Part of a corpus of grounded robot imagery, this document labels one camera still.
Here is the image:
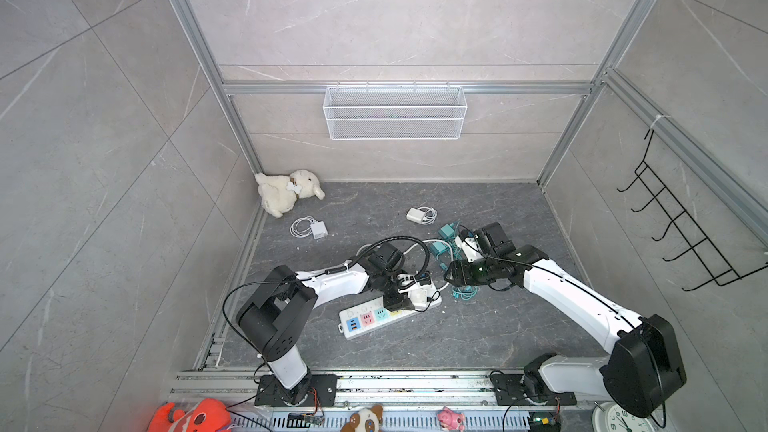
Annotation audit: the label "teal tangled cable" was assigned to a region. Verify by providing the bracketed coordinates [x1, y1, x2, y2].
[433, 238, 479, 302]

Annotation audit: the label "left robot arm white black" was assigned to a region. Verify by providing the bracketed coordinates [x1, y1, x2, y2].
[224, 235, 441, 395]

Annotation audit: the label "pink plush toy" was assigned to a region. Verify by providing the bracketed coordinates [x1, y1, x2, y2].
[437, 407, 466, 432]

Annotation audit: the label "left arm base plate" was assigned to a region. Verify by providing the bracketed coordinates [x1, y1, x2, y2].
[254, 373, 339, 408]

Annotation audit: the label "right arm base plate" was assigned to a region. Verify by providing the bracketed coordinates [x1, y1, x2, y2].
[488, 370, 577, 406]

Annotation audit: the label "white black-cabled plug adapter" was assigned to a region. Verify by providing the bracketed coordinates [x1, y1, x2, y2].
[407, 283, 442, 313]

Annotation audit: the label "black wire hook rack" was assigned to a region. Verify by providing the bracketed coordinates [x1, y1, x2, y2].
[616, 130, 767, 293]

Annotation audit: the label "white plush lamb toy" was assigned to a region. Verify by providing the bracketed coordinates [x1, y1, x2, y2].
[255, 170, 325, 218]

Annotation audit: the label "white power strip colourful sockets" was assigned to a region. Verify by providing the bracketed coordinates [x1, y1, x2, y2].
[338, 297, 440, 340]

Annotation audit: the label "white charger with cable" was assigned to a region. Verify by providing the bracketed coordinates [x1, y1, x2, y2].
[289, 216, 328, 240]
[406, 206, 438, 225]

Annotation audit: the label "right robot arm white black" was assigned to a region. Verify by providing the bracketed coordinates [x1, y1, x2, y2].
[445, 222, 687, 418]

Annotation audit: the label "teal charger adapter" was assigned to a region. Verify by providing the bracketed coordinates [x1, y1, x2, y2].
[428, 240, 452, 257]
[438, 223, 457, 242]

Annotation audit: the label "white charger with coiled cable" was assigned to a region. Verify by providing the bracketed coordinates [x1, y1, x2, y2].
[289, 216, 328, 240]

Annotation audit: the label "white alarm clock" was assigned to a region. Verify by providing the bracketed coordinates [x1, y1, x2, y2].
[592, 402, 654, 432]

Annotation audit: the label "white wire mesh basket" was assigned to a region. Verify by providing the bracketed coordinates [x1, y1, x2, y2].
[323, 85, 468, 141]

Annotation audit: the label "white power strip cord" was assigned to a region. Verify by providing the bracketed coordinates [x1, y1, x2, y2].
[356, 238, 448, 259]

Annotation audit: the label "red plush toy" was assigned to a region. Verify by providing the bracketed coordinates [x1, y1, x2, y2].
[147, 398, 232, 432]

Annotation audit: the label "brown white plush dog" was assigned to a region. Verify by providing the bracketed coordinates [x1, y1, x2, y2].
[340, 404, 383, 432]

